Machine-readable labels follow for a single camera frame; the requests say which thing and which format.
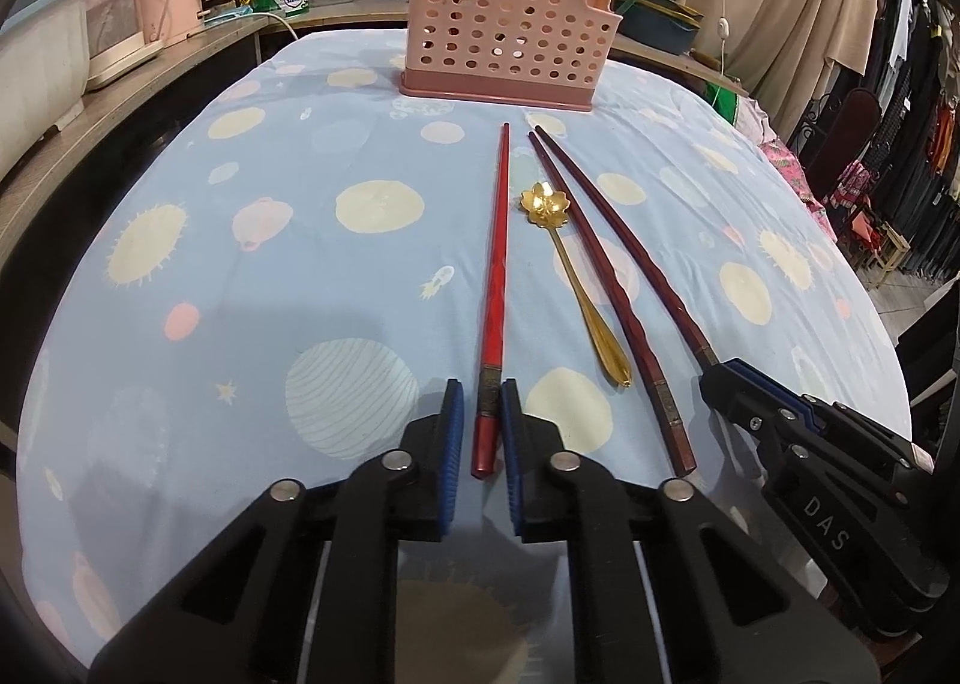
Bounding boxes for pink patterned cloth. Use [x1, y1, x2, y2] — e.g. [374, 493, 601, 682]
[757, 136, 837, 242]

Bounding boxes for black iron chair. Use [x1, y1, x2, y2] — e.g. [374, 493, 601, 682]
[799, 88, 886, 212]

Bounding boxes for pink perforated utensil basket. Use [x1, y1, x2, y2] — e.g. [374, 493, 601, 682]
[397, 0, 623, 111]

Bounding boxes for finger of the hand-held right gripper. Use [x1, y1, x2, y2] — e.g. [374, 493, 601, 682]
[730, 358, 935, 469]
[700, 361, 812, 446]

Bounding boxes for wooden stool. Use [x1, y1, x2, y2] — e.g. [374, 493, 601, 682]
[847, 204, 912, 287]

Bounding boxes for hanging clothes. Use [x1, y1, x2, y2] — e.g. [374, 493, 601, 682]
[870, 0, 960, 280]

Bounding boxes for blue casserole dish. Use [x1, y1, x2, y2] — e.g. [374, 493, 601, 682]
[615, 0, 702, 55]

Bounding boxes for dark red chopstick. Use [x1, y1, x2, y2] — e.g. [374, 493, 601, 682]
[527, 129, 698, 476]
[534, 125, 721, 370]

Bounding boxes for white plastic bin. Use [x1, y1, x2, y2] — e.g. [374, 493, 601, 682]
[0, 0, 95, 182]

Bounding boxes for bright red chopstick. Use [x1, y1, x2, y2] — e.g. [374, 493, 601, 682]
[470, 121, 512, 481]

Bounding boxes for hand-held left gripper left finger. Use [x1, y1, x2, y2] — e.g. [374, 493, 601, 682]
[86, 378, 466, 684]

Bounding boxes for white countertop appliance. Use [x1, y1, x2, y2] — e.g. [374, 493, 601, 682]
[79, 0, 162, 92]

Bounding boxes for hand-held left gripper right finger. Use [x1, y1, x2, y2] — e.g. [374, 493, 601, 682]
[499, 378, 882, 684]

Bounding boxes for blue planet print blanket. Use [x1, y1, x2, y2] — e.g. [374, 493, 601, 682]
[15, 28, 912, 684]

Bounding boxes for gold flower spoon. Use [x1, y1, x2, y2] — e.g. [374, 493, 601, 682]
[520, 180, 635, 389]

